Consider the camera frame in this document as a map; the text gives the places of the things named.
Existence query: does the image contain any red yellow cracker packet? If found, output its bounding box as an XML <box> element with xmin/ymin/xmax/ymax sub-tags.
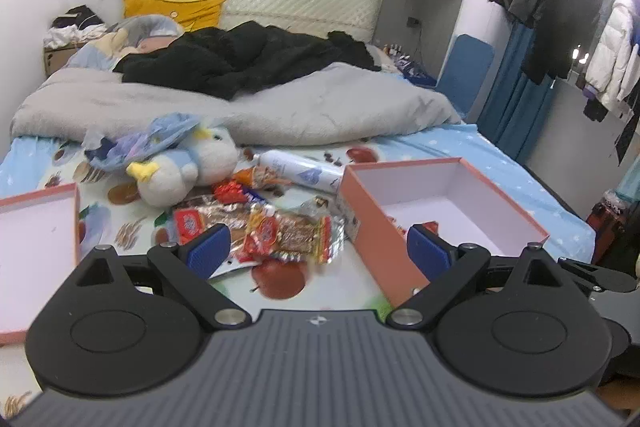
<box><xmin>243</xmin><ymin>204</ymin><xmax>332</xmax><ymax>265</ymax></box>

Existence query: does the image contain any printed fruit bed sheet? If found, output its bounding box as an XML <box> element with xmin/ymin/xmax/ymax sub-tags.
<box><xmin>0</xmin><ymin>121</ymin><xmax>598</xmax><ymax>417</ymax></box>

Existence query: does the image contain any clear red cookie packet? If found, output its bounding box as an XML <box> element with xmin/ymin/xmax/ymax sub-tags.
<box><xmin>172</xmin><ymin>202</ymin><xmax>250</xmax><ymax>245</ymax></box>

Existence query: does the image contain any pink box lid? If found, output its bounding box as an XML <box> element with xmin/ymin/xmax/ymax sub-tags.
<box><xmin>0</xmin><ymin>183</ymin><xmax>80</xmax><ymax>345</ymax></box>

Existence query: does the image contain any small red snack packet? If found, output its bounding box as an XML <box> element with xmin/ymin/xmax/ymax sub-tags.
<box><xmin>213</xmin><ymin>180</ymin><xmax>248</xmax><ymax>205</ymax></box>

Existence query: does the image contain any light blue plastic bag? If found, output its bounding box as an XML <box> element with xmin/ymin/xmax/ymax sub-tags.
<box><xmin>82</xmin><ymin>113</ymin><xmax>201</xmax><ymax>172</ymax></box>

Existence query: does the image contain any blue white snack packet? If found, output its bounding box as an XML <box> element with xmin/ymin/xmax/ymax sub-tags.
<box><xmin>243</xmin><ymin>187</ymin><xmax>270</xmax><ymax>204</ymax></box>

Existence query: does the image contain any pink open box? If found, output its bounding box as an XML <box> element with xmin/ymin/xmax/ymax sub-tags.
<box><xmin>336</xmin><ymin>158</ymin><xmax>549</xmax><ymax>307</ymax></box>

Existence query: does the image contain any white blue plush duck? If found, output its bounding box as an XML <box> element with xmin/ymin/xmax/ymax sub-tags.
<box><xmin>126</xmin><ymin>126</ymin><xmax>239</xmax><ymax>208</ymax></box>

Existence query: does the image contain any orange snack packet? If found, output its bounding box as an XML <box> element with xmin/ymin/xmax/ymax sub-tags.
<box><xmin>231</xmin><ymin>166</ymin><xmax>291</xmax><ymax>191</ymax></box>

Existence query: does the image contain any blue curtain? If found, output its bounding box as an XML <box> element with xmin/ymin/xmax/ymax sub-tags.
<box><xmin>476</xmin><ymin>22</ymin><xmax>554</xmax><ymax>165</ymax></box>

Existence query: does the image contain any silver crumpled snack packet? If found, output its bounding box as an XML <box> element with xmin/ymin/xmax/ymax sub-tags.
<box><xmin>297</xmin><ymin>196</ymin><xmax>331</xmax><ymax>220</ymax></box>

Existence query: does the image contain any white hanging jacket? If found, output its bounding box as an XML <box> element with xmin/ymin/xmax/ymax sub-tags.
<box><xmin>586</xmin><ymin>0</ymin><xmax>639</xmax><ymax>110</ymax></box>

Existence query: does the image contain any grey duvet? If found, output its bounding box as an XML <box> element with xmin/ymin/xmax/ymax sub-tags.
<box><xmin>10</xmin><ymin>63</ymin><xmax>461</xmax><ymax>146</ymax></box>

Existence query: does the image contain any white spray bottle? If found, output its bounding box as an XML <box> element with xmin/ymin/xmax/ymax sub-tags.
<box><xmin>257</xmin><ymin>150</ymin><xmax>344</xmax><ymax>194</ymax></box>

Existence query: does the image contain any patterned blue pillow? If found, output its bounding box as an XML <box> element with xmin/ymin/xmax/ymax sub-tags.
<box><xmin>64</xmin><ymin>14</ymin><xmax>184</xmax><ymax>70</ymax></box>

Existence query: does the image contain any black clothing pile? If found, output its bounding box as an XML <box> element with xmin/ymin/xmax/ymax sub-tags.
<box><xmin>115</xmin><ymin>20</ymin><xmax>380</xmax><ymax>101</ymax></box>

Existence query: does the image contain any black hanging coat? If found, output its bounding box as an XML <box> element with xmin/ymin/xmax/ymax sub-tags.
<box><xmin>522</xmin><ymin>0</ymin><xmax>603</xmax><ymax>84</ymax></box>

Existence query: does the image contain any cardboard box with clothes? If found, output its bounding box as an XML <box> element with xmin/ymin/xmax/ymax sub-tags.
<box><xmin>42</xmin><ymin>4</ymin><xmax>107</xmax><ymax>77</ymax></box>

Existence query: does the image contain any yellow pillow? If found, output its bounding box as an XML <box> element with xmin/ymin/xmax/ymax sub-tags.
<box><xmin>122</xmin><ymin>0</ymin><xmax>227</xmax><ymax>31</ymax></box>

